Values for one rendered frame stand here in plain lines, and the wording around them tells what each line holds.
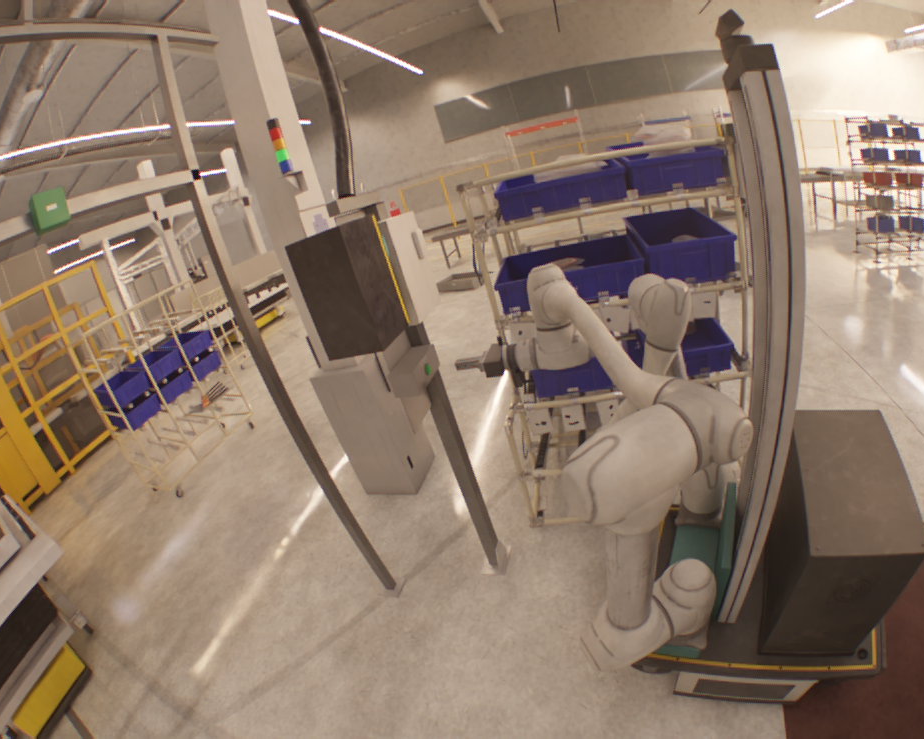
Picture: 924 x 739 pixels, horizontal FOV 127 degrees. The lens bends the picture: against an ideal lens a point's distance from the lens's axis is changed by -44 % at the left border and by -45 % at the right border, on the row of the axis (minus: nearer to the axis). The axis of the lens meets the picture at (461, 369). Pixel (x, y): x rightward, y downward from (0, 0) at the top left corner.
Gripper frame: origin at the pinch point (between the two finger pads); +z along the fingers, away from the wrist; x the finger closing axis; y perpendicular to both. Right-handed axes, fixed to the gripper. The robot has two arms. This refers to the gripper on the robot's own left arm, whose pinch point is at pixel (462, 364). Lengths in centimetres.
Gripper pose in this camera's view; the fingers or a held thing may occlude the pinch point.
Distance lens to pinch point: 124.3
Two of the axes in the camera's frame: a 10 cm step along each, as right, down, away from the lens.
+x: -2.5, 4.7, -8.4
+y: -2.7, -8.7, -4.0
